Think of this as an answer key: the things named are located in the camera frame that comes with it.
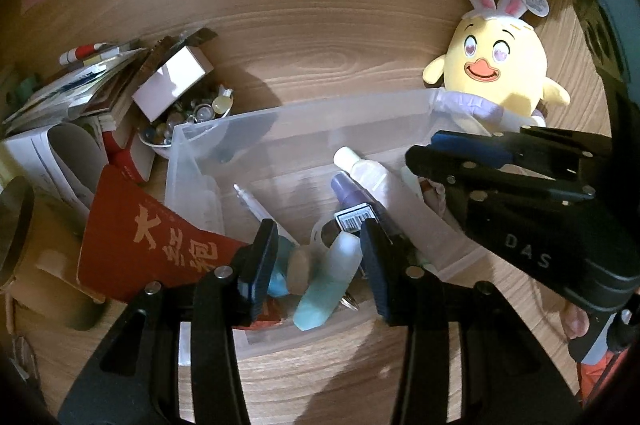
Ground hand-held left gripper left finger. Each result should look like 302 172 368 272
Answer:
57 220 280 425

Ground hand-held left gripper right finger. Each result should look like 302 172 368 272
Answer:
360 220 583 425

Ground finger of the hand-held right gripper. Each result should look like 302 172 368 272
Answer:
406 145 597 202
432 127 613 182

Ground pink braided hair tie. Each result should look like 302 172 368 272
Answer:
422 182 453 221

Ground orange snack packet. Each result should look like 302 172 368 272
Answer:
250 295 286 331

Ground pale teal bottle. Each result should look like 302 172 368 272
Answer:
292 232 363 332

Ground white squeeze tube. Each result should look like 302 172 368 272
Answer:
334 146 468 258

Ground thin white applicator pen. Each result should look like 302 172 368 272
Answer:
233 184 276 223

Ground black purple cosmetic bottle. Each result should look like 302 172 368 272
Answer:
327 171 401 238

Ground clear plastic storage bin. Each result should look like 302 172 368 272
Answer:
165 87 501 368

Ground red printed packet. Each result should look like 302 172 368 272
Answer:
76 165 251 306

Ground person's right hand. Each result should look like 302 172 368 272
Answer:
559 302 588 341

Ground yellow chick plush toy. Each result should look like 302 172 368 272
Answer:
422 0 571 128

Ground glass bowl of beads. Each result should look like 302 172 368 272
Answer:
139 85 236 160

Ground white cardboard box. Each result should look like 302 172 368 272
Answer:
131 46 215 122

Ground brown mug with lid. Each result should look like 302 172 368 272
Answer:
0 177 108 332

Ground stack of books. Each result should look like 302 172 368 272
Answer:
0 30 218 183

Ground white folded papers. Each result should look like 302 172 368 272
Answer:
0 122 108 218

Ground red white marker pen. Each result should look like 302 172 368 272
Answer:
59 42 108 66

